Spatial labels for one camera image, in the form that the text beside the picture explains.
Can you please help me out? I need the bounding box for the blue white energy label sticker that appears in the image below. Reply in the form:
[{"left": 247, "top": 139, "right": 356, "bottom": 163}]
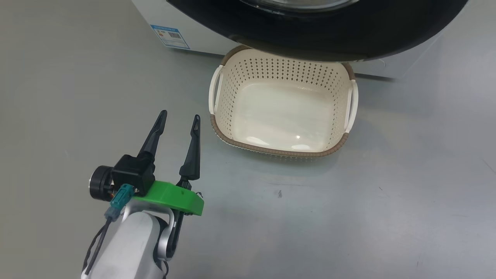
[{"left": 150, "top": 24, "right": 190, "bottom": 50}]

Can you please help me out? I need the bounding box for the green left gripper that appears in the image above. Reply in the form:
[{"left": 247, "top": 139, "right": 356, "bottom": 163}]
[{"left": 132, "top": 110, "right": 205, "bottom": 216}]

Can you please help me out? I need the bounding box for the teal plug black cable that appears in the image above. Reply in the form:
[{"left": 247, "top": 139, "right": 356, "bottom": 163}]
[{"left": 83, "top": 184, "right": 135, "bottom": 276}]

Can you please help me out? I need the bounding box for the black round glass washer door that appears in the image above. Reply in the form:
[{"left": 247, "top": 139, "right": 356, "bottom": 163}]
[{"left": 167, "top": 0, "right": 470, "bottom": 62}]

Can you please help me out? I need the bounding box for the cream perforated laundry basket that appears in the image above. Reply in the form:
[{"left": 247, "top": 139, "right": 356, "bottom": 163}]
[{"left": 208, "top": 45, "right": 359, "bottom": 158}]

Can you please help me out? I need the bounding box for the white front-load washing machine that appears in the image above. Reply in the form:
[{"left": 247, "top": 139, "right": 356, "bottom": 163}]
[{"left": 131, "top": 0, "right": 446, "bottom": 80}]

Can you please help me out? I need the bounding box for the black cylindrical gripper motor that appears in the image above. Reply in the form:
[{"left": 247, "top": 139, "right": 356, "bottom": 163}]
[{"left": 89, "top": 165, "right": 115, "bottom": 202}]

